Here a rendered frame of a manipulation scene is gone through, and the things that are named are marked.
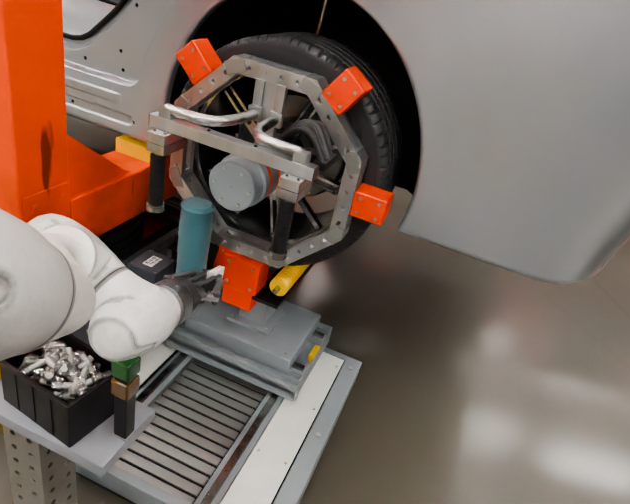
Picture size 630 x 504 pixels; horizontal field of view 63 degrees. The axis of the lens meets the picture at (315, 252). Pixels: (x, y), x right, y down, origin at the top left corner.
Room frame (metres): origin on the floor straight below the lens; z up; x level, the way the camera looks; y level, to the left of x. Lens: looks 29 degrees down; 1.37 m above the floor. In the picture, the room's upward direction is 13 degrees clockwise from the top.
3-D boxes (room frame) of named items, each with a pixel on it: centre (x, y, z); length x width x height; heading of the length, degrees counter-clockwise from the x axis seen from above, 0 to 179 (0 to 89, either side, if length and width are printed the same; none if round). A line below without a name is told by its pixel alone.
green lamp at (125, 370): (0.70, 0.30, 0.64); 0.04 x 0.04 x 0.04; 76
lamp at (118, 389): (0.70, 0.30, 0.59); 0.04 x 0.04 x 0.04; 76
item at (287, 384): (1.48, 0.15, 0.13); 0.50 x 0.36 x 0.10; 76
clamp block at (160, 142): (1.15, 0.41, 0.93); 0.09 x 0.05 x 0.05; 166
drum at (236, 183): (1.24, 0.21, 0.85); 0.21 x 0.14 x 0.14; 166
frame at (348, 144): (1.31, 0.19, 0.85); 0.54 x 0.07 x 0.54; 76
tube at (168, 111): (1.22, 0.32, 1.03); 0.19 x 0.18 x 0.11; 166
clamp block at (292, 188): (1.07, 0.08, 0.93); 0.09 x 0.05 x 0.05; 166
